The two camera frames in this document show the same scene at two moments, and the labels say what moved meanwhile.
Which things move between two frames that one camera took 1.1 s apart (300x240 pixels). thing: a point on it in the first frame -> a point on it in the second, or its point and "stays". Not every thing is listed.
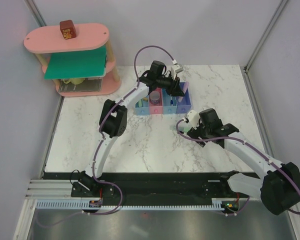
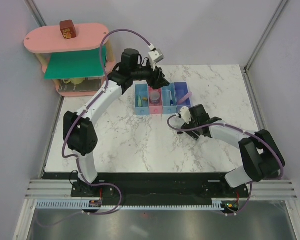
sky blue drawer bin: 167,108 stays
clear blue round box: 154,97 stays
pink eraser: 185,85 -> 188,95
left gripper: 175,89 -> 157,80
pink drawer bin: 157,109 stays
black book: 88,85 stays
